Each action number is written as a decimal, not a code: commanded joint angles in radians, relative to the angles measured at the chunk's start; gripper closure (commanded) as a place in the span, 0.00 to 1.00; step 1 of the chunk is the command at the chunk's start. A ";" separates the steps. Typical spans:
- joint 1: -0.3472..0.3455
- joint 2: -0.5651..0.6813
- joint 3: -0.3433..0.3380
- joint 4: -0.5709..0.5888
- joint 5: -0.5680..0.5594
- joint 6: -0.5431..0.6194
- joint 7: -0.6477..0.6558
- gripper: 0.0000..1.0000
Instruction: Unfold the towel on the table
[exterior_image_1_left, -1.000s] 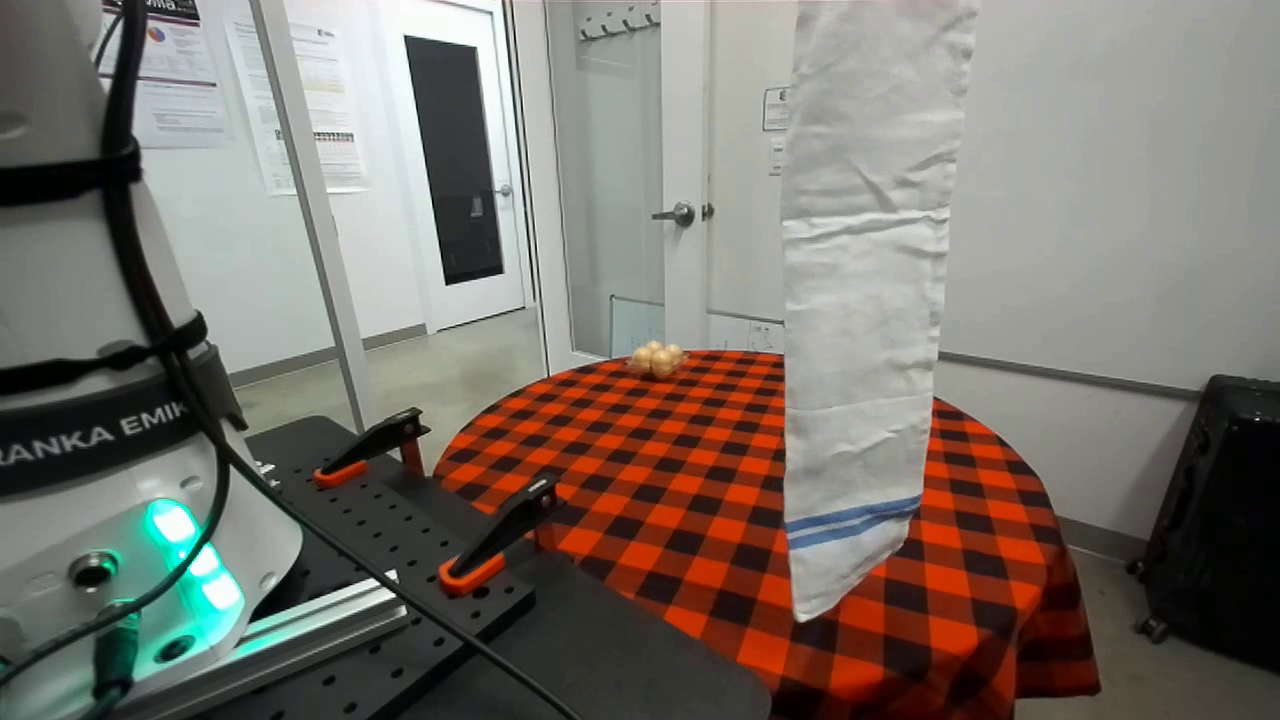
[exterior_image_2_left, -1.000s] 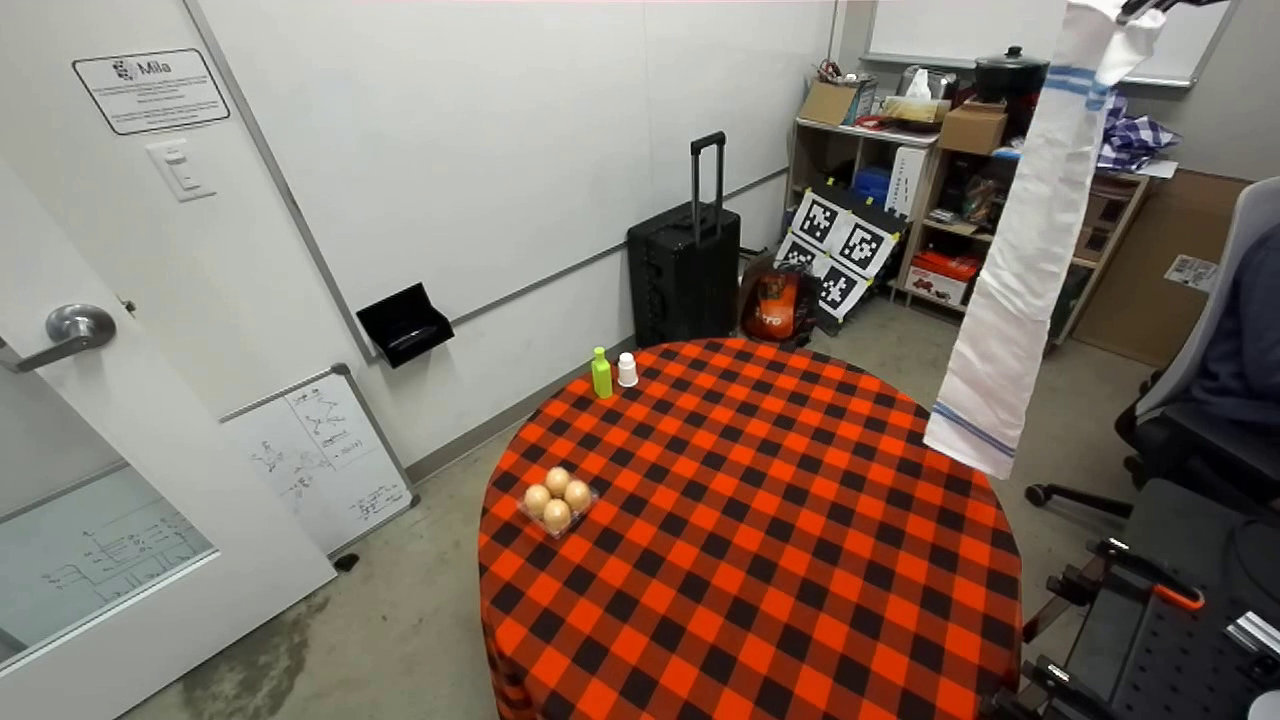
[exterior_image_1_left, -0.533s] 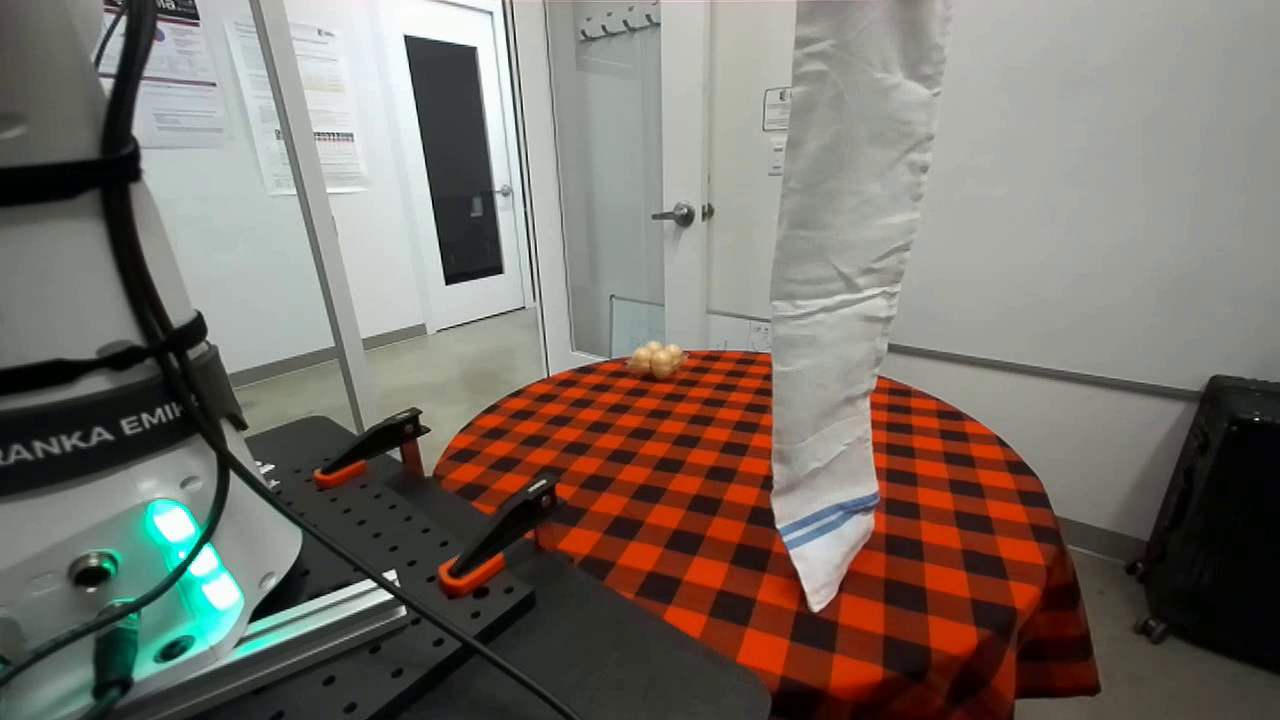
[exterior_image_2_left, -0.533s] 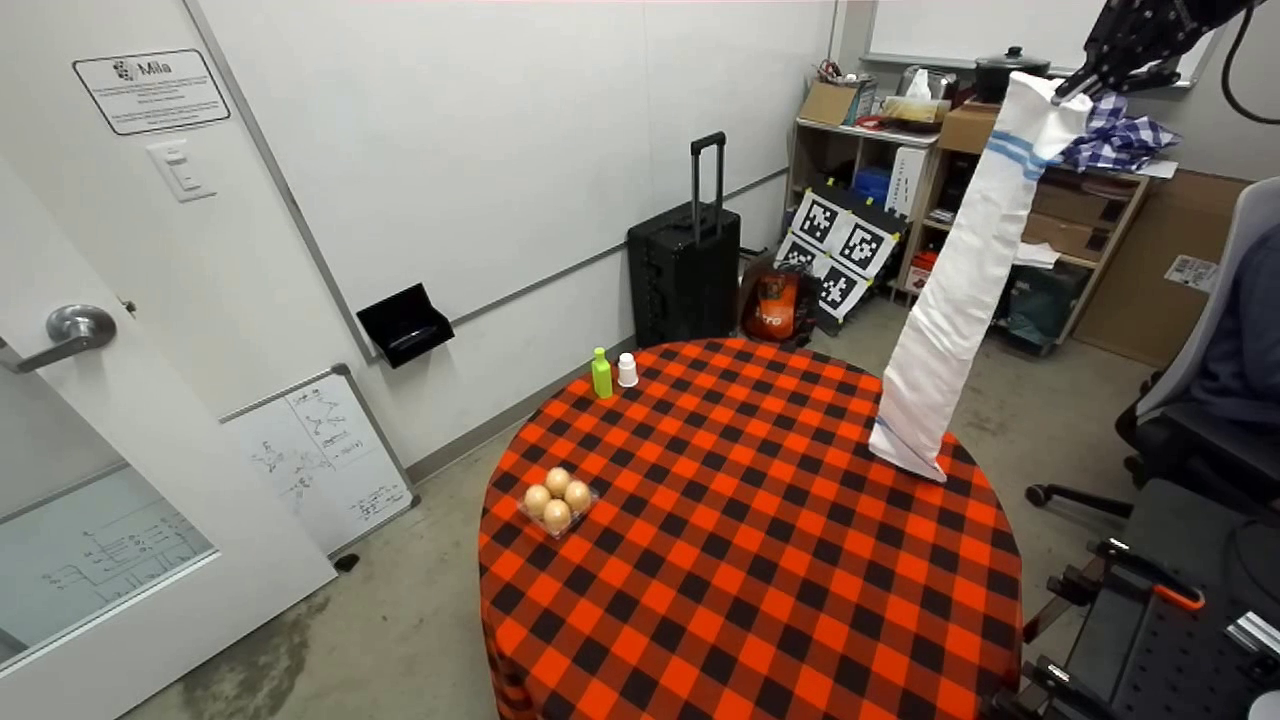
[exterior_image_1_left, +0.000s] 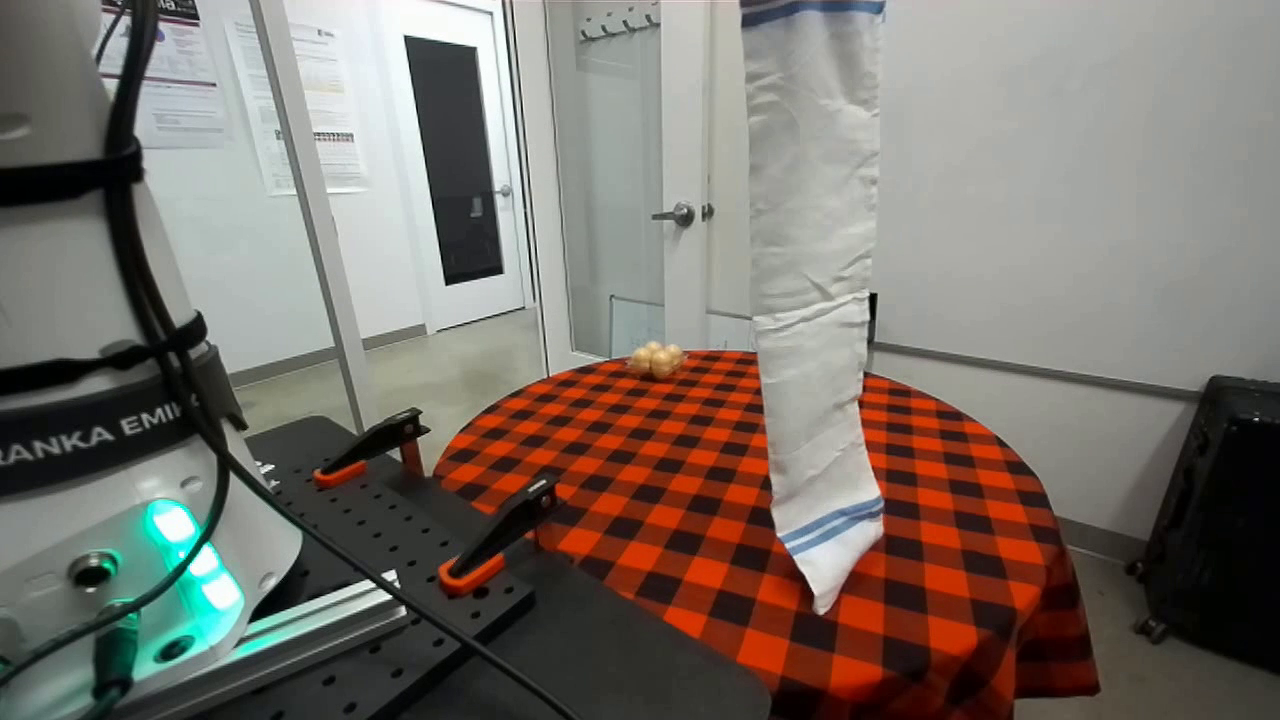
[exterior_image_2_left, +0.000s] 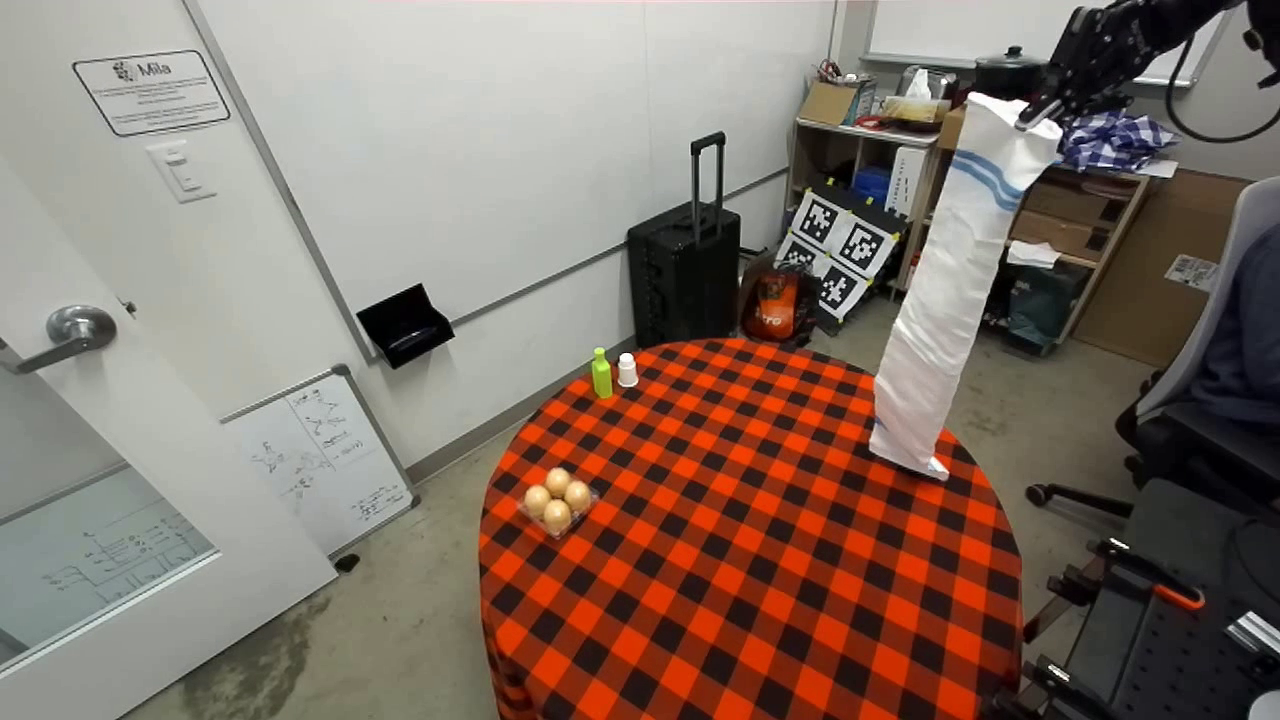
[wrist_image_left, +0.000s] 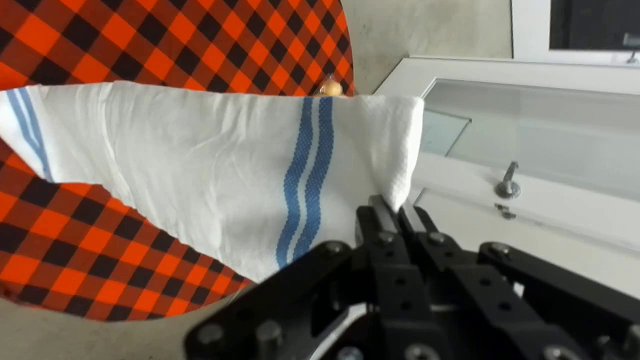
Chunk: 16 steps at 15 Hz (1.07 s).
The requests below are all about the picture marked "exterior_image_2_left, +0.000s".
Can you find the white towel with blue stripes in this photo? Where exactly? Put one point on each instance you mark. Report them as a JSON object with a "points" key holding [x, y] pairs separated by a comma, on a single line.
{"points": [[945, 294]]}

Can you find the blue white patterned cloth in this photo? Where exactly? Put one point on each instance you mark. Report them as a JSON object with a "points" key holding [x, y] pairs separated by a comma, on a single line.
{"points": [[1119, 143]]}

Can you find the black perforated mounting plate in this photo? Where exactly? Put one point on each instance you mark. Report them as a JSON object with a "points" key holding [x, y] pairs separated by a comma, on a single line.
{"points": [[1161, 664]]}

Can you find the large brown cardboard panel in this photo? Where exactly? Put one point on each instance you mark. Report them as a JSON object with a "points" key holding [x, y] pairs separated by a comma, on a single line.
{"points": [[1140, 300]]}

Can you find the small brown cardboard box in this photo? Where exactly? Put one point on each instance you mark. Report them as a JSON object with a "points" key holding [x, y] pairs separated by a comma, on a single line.
{"points": [[948, 128]]}

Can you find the grey black office chair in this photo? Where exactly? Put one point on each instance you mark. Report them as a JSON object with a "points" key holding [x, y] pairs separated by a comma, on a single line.
{"points": [[1200, 444]]}

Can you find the white box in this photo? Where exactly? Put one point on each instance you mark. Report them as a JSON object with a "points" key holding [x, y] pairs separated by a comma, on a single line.
{"points": [[904, 183]]}

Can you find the small leaning whiteboard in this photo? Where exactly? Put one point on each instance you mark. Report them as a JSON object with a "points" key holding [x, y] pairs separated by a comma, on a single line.
{"points": [[323, 463]]}

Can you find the black cooking pot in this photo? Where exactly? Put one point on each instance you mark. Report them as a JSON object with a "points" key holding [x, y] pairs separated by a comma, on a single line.
{"points": [[1005, 72]]}

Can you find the orange black bag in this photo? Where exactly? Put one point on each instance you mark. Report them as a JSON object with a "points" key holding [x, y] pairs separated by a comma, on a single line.
{"points": [[777, 310]]}

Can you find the wooden shelf unit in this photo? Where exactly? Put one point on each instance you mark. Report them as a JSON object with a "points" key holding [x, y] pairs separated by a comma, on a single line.
{"points": [[855, 132]]}

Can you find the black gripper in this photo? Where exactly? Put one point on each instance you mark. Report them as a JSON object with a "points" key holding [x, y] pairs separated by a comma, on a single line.
{"points": [[1104, 44]]}

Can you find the black wall tray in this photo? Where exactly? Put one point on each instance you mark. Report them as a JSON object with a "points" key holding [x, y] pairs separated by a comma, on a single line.
{"points": [[406, 325]]}

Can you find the cluster of pale balls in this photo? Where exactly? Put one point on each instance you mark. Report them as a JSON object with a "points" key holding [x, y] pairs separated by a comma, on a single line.
{"points": [[587, 520]]}

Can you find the open tan cardboard box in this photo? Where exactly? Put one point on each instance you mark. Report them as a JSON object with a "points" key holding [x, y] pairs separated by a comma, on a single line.
{"points": [[824, 105]]}

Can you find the round red plaid table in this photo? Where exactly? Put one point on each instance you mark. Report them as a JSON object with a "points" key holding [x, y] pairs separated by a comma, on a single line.
{"points": [[747, 585]]}

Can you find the wide brown cardboard box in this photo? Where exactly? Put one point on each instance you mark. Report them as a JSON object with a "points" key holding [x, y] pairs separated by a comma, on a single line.
{"points": [[1073, 216]]}

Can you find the small white bottle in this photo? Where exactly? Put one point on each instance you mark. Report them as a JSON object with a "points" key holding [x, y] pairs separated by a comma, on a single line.
{"points": [[630, 372]]}

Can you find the white light switch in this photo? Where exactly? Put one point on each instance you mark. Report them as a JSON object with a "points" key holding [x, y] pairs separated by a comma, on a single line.
{"points": [[180, 168]]}

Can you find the black rolling suitcase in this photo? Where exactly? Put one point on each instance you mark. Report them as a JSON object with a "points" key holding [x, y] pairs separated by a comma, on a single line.
{"points": [[683, 282]]}

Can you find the white paper stack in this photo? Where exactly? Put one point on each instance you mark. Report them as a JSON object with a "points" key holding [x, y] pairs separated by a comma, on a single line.
{"points": [[1036, 253]]}

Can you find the white fiducial marker board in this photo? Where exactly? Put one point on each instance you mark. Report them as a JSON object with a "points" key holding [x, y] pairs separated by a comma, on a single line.
{"points": [[842, 247]]}

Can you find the dark green bag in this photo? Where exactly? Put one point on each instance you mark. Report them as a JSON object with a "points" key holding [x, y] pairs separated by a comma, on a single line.
{"points": [[1046, 310]]}

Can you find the tan tissue box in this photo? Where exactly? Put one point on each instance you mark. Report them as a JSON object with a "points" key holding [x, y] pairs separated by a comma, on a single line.
{"points": [[915, 108]]}

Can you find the white wall sign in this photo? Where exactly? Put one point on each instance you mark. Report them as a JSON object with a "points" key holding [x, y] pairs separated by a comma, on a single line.
{"points": [[151, 89]]}

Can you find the paper sheet on cardboard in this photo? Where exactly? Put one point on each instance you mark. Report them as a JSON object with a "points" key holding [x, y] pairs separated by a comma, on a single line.
{"points": [[1191, 273]]}

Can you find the beige egg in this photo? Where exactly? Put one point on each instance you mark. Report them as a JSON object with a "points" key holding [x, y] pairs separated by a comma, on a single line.
{"points": [[536, 500], [576, 492], [557, 516], [557, 482]]}

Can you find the blue container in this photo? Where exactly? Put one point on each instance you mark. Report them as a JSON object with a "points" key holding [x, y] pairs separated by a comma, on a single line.
{"points": [[871, 184]]}

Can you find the white door with glass panel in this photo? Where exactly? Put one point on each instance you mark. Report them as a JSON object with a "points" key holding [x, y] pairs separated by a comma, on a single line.
{"points": [[133, 442]]}

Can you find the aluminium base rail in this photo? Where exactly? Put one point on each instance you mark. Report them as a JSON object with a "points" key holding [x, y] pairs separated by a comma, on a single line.
{"points": [[1252, 634]]}

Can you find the small green bottle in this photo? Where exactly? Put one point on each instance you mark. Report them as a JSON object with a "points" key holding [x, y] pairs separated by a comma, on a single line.
{"points": [[603, 378]]}

